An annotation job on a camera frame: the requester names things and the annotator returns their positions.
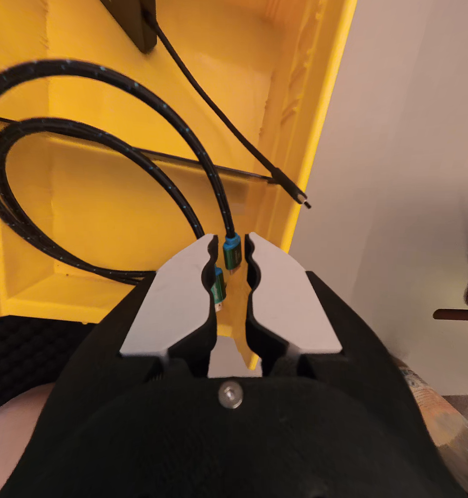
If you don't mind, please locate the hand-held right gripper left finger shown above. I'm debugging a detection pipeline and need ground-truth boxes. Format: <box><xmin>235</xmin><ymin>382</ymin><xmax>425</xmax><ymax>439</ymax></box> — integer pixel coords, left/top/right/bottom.
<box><xmin>119</xmin><ymin>233</ymin><xmax>219</xmax><ymax>358</ymax></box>

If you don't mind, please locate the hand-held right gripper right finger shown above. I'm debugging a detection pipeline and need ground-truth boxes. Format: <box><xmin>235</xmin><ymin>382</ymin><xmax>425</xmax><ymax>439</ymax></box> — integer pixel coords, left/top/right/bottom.
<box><xmin>244</xmin><ymin>232</ymin><xmax>343</xmax><ymax>356</ymax></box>

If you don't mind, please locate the braided black hdmi cable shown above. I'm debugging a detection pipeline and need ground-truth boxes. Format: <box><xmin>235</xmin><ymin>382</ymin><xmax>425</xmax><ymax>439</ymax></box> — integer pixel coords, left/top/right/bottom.
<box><xmin>0</xmin><ymin>58</ymin><xmax>243</xmax><ymax>314</ymax></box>

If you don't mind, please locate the yellow plastic bin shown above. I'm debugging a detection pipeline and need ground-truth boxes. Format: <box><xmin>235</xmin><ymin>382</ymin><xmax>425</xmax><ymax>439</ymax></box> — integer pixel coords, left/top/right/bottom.
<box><xmin>0</xmin><ymin>0</ymin><xmax>357</xmax><ymax>370</ymax></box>

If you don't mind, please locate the black textured pad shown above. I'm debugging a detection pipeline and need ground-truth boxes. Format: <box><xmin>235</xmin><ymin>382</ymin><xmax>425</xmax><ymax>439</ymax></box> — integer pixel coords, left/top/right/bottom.
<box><xmin>0</xmin><ymin>314</ymin><xmax>98</xmax><ymax>417</ymax></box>

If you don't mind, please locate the black square hub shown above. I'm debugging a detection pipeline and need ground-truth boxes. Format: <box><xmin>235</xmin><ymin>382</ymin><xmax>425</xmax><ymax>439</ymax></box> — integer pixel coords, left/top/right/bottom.
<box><xmin>100</xmin><ymin>0</ymin><xmax>157</xmax><ymax>54</ymax></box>

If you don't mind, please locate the thin black usb cable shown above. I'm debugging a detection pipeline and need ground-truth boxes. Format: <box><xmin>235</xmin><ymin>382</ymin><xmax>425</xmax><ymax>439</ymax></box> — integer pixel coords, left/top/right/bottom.
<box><xmin>142</xmin><ymin>12</ymin><xmax>312</xmax><ymax>211</ymax></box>

